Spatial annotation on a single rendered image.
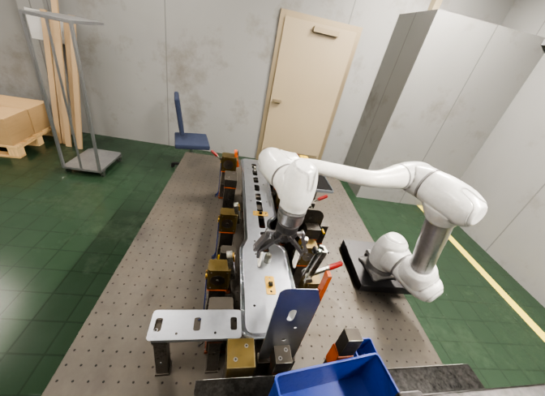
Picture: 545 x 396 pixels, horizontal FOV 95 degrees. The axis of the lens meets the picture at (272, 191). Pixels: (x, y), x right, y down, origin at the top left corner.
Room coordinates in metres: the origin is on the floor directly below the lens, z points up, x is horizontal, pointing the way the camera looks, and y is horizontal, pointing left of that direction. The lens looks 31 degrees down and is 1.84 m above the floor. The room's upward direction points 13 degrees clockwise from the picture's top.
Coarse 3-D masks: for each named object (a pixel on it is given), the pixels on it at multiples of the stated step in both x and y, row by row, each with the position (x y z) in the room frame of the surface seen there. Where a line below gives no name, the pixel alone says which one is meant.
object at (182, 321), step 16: (176, 320) 0.45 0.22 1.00; (192, 320) 0.47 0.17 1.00; (208, 320) 0.48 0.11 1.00; (224, 320) 0.49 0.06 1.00; (240, 320) 0.50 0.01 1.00; (160, 336) 0.39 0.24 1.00; (176, 336) 0.40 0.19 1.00; (192, 336) 0.42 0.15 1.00; (208, 336) 0.43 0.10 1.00; (224, 336) 0.44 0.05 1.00; (240, 336) 0.45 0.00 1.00
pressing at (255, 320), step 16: (256, 160) 1.80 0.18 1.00; (256, 176) 1.54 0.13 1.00; (256, 192) 1.33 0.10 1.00; (256, 208) 1.17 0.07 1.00; (272, 208) 1.20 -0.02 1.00; (256, 224) 1.02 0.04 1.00; (256, 240) 0.90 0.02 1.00; (240, 256) 0.78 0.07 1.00; (272, 256) 0.82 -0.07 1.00; (288, 256) 0.84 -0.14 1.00; (240, 272) 0.70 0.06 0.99; (256, 272) 0.72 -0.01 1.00; (272, 272) 0.74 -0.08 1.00; (288, 272) 0.75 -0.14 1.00; (240, 288) 0.63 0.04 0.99; (256, 288) 0.64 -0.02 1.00; (288, 288) 0.67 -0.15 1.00; (240, 304) 0.56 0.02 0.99; (256, 304) 0.57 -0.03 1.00; (272, 304) 0.59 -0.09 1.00; (256, 320) 0.51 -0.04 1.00; (288, 320) 0.54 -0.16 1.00; (256, 336) 0.46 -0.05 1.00
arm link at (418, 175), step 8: (408, 168) 0.92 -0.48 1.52; (416, 168) 0.92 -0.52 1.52; (424, 168) 0.92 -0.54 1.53; (432, 168) 0.92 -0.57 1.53; (416, 176) 0.90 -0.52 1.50; (424, 176) 0.89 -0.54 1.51; (408, 184) 0.89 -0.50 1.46; (416, 184) 0.88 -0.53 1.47; (408, 192) 0.91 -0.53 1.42; (416, 192) 0.88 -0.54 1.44
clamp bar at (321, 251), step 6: (324, 246) 0.72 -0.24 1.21; (312, 252) 0.69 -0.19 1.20; (318, 252) 0.70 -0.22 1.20; (324, 252) 0.69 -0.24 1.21; (312, 258) 0.72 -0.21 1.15; (318, 258) 0.69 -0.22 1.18; (312, 264) 0.71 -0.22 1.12; (318, 264) 0.69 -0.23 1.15; (306, 270) 0.71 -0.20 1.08; (312, 270) 0.69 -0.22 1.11; (312, 276) 0.69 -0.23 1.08
